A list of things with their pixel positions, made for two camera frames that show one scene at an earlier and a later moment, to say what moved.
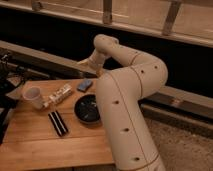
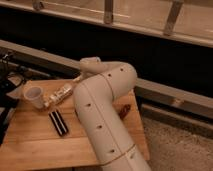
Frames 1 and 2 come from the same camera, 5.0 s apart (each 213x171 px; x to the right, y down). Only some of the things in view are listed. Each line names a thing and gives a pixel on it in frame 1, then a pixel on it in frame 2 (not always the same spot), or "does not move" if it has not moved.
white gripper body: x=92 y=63 → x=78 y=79
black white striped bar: x=58 y=123 does not move
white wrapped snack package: x=58 y=95 does not move
